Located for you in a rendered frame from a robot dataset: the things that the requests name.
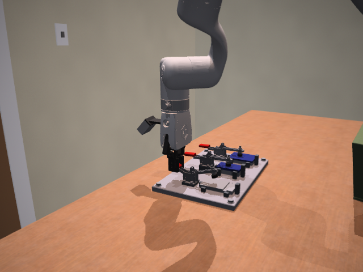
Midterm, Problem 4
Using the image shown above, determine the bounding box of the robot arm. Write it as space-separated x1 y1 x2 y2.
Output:
137 0 227 135

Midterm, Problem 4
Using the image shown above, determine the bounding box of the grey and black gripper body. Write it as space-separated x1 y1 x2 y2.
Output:
160 109 192 150

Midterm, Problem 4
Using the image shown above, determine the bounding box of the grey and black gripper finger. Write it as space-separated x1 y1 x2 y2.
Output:
178 146 185 168
162 134 179 173

